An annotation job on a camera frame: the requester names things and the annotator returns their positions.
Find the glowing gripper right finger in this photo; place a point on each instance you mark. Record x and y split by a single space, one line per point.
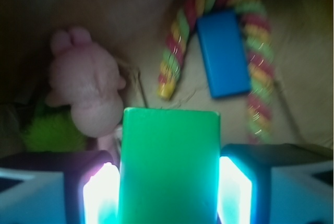
284 183

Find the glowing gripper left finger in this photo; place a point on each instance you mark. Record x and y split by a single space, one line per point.
59 187

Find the green wooden block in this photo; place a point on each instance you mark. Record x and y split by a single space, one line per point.
169 166

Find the blue wooden block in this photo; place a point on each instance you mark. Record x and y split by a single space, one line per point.
223 54

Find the green fuzzy plush toy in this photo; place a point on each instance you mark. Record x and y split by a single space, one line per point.
52 129

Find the pink plush bunny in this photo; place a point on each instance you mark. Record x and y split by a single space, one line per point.
86 77

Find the brown paper bag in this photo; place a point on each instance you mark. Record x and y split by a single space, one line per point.
135 31

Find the multicolour twisted rope toy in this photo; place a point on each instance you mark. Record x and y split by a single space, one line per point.
256 31

